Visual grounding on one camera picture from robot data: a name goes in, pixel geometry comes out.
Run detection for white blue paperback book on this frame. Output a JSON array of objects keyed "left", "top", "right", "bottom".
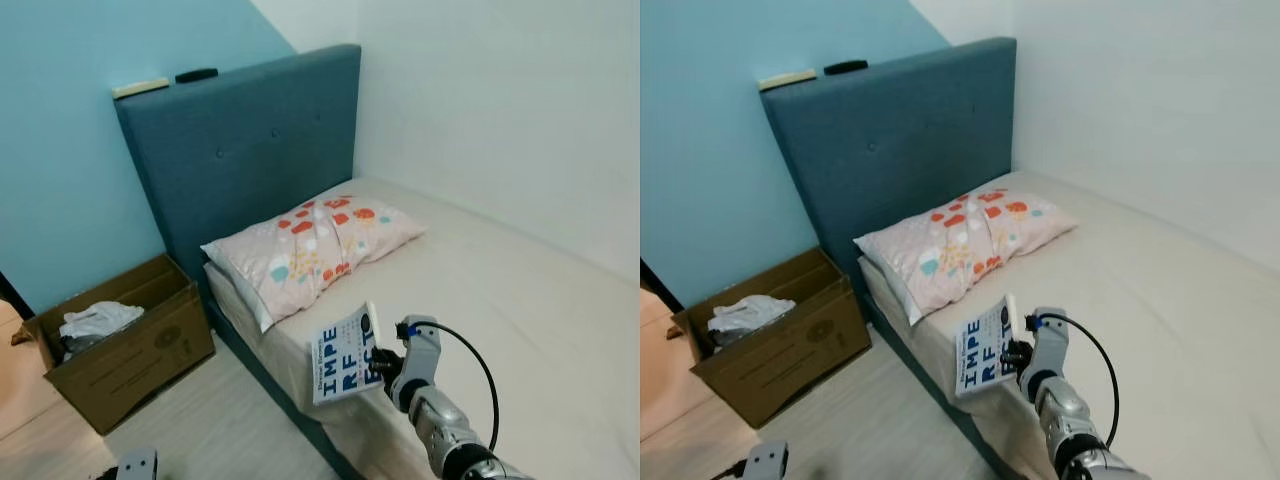
[
  {"left": 310, "top": 301, "right": 387, "bottom": 408},
  {"left": 953, "top": 294, "right": 1023, "bottom": 400}
]

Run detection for pink patterned pillow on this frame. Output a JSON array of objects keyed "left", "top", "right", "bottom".
[
  {"left": 200, "top": 195, "right": 429, "bottom": 334},
  {"left": 852, "top": 187, "right": 1080, "bottom": 327}
]

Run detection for mattress with cream sheet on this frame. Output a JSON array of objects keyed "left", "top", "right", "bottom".
[
  {"left": 857, "top": 170, "right": 1280, "bottom": 480},
  {"left": 204, "top": 177, "right": 641, "bottom": 480}
]

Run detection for brown cardboard box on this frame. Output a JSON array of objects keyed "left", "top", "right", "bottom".
[
  {"left": 668, "top": 247, "right": 872, "bottom": 430},
  {"left": 12, "top": 253, "right": 218, "bottom": 437}
]

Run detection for blue upholstered headboard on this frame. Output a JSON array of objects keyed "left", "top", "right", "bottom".
[
  {"left": 760, "top": 38, "right": 1019, "bottom": 293},
  {"left": 114, "top": 44, "right": 363, "bottom": 293}
]

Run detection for cream remote control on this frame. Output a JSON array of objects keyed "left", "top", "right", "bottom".
[
  {"left": 111, "top": 78, "right": 172, "bottom": 100},
  {"left": 757, "top": 69, "right": 819, "bottom": 93}
]

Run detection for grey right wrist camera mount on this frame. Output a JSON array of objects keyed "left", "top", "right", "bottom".
[
  {"left": 397, "top": 315, "right": 444, "bottom": 386},
  {"left": 1028, "top": 306, "right": 1070, "bottom": 377}
]

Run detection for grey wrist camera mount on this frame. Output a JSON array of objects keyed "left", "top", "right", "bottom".
[
  {"left": 746, "top": 441, "right": 792, "bottom": 480},
  {"left": 1028, "top": 306, "right": 1070, "bottom": 377},
  {"left": 397, "top": 315, "right": 444, "bottom": 386},
  {"left": 114, "top": 448, "right": 160, "bottom": 480}
]

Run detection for dark bed frame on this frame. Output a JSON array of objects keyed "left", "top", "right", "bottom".
[
  {"left": 858, "top": 290, "right": 1003, "bottom": 480},
  {"left": 204, "top": 298, "right": 353, "bottom": 480}
]

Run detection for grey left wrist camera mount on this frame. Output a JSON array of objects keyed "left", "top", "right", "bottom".
[
  {"left": 114, "top": 448, "right": 160, "bottom": 480},
  {"left": 746, "top": 441, "right": 792, "bottom": 480}
]

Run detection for black door frame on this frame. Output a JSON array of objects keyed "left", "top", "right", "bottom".
[
  {"left": 640, "top": 257, "right": 687, "bottom": 313},
  {"left": 0, "top": 270, "right": 37, "bottom": 323}
]

